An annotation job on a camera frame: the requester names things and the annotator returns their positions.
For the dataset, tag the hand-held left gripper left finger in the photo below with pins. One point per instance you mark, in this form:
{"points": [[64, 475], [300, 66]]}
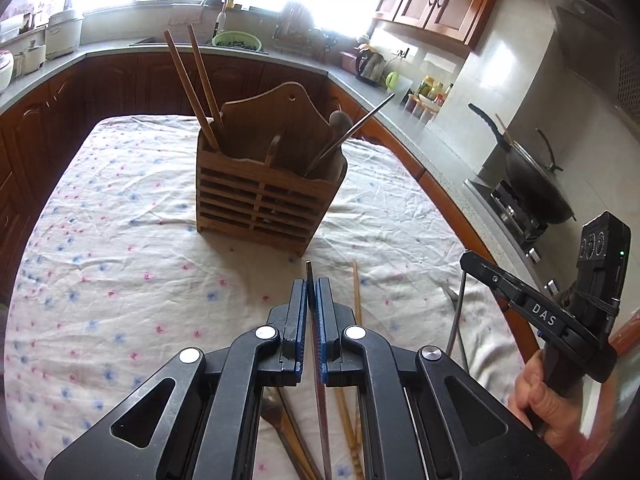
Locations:
{"points": [[300, 320]]}

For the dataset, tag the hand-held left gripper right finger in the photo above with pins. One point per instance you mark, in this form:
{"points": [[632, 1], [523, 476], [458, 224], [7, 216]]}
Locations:
{"points": [[322, 320]]}

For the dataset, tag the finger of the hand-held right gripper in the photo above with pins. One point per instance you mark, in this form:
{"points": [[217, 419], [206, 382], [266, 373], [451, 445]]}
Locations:
{"points": [[487, 275]]}

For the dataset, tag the slim silver fork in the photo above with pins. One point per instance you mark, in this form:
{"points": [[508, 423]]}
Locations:
{"points": [[457, 310]]}

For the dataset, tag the slim silver chopstick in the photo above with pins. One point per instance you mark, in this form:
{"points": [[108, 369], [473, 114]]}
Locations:
{"points": [[322, 425], [370, 112]]}

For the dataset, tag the wooden slatted utensil holder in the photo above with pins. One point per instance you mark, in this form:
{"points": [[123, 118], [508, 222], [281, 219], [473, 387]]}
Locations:
{"points": [[260, 200]]}

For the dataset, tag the wooden spoon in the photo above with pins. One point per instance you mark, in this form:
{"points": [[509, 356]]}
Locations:
{"points": [[340, 122]]}

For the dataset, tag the plain wooden chopstick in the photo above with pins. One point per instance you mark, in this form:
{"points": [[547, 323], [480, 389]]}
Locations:
{"points": [[202, 67]]}

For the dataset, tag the person's right forearm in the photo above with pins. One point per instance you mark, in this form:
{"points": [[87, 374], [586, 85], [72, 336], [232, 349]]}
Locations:
{"points": [[595, 455]]}

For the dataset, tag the person's right hand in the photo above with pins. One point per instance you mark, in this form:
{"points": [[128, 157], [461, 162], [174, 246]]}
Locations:
{"points": [[545, 410]]}

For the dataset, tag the gas stove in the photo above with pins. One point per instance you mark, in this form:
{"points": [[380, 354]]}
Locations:
{"points": [[510, 215]]}

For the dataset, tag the black wok with lid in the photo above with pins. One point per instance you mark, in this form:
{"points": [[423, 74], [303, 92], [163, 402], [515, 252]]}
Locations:
{"points": [[540, 185]]}

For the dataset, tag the spice jar set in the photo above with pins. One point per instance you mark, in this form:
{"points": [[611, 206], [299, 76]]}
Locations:
{"points": [[422, 107]]}

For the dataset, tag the floral white tablecloth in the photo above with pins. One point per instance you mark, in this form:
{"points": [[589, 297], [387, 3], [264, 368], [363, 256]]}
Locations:
{"points": [[125, 260]]}

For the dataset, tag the condiment bottles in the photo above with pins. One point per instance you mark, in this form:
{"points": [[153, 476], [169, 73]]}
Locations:
{"points": [[435, 89]]}

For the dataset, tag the green cup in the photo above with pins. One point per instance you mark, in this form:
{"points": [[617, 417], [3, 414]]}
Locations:
{"points": [[393, 81]]}

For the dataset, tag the steel electric kettle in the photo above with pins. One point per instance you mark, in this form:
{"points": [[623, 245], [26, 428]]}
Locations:
{"points": [[370, 66]]}

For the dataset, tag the range hood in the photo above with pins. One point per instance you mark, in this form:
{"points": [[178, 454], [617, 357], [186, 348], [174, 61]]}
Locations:
{"points": [[590, 25]]}

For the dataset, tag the green plastic basin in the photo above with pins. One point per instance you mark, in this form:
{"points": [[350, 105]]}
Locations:
{"points": [[237, 41]]}

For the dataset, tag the dish drying rack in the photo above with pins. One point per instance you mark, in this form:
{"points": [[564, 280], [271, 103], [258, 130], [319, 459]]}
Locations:
{"points": [[295, 27]]}

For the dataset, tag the chrome kitchen faucet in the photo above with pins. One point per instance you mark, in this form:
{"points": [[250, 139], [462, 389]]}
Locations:
{"points": [[214, 5]]}

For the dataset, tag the white electric cooker pot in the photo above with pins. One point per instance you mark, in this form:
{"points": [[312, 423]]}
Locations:
{"points": [[64, 35]]}

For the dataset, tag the small white appliance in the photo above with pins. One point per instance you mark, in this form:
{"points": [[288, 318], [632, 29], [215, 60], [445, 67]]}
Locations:
{"points": [[30, 59]]}

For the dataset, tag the pink white rice cooker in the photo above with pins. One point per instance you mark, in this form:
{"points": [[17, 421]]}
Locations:
{"points": [[5, 72]]}

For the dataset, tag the white wall socket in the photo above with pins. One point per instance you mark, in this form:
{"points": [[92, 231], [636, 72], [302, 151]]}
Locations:
{"points": [[402, 52]]}

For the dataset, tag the wooden wall cabinets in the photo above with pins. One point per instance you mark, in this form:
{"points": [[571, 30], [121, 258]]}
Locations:
{"points": [[435, 0]]}

